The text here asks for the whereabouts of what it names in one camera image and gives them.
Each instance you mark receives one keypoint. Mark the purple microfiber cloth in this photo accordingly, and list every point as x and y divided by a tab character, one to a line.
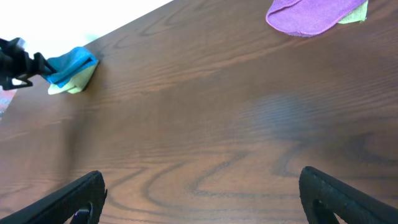
307	18

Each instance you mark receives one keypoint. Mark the folded green cloth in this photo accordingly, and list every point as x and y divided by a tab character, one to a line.
76	84

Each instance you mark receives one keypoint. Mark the blue microfiber cloth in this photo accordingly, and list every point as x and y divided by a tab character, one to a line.
68	65

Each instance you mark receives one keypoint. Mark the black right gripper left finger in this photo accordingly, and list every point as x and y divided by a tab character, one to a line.
81	201

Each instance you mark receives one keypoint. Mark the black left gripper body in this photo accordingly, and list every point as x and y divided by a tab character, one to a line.
15	64

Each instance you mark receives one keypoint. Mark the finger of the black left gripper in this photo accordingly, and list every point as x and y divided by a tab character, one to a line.
40	66

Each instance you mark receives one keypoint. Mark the green cloth under purple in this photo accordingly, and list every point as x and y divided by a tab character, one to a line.
357	15

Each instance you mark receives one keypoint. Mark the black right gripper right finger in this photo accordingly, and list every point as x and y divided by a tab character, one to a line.
325	199

